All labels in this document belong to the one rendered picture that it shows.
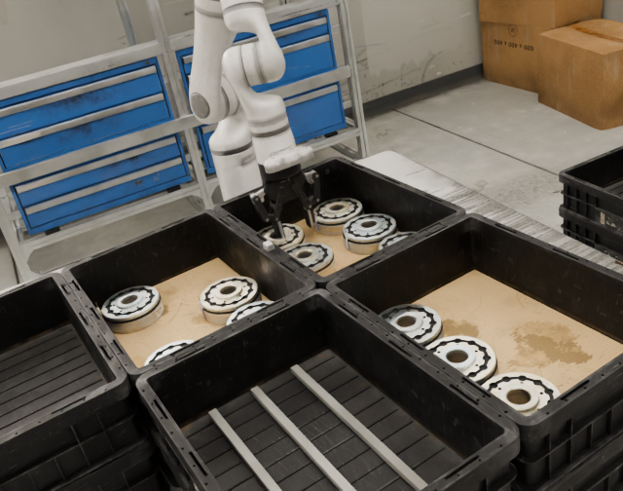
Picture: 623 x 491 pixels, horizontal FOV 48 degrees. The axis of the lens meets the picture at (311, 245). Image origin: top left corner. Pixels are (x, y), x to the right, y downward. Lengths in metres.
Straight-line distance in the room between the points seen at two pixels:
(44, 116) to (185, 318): 1.87
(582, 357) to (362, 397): 0.30
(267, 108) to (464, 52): 3.67
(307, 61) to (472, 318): 2.31
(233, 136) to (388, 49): 3.06
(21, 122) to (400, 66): 2.45
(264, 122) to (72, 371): 0.52
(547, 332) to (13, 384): 0.84
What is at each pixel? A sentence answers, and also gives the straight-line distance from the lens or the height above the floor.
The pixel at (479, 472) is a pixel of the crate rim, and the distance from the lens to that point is 0.75.
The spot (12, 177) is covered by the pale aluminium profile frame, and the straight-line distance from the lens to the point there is 3.00.
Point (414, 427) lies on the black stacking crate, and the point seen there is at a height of 0.83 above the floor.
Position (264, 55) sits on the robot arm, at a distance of 1.19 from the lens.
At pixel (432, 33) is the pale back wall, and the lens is 4.64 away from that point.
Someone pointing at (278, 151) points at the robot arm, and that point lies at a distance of 1.23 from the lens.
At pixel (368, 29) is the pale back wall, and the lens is 4.38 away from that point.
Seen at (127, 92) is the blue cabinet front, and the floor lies 0.78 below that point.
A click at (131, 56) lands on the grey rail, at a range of 2.98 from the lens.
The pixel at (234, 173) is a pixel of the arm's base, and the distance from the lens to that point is 1.50.
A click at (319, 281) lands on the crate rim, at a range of 1.04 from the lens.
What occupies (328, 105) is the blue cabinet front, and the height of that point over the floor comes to 0.45.
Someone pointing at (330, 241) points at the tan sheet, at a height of 0.83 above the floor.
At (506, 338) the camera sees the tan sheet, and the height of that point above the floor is 0.83.
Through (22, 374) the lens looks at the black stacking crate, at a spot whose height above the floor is 0.83.
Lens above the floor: 1.48
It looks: 29 degrees down
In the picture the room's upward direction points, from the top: 11 degrees counter-clockwise
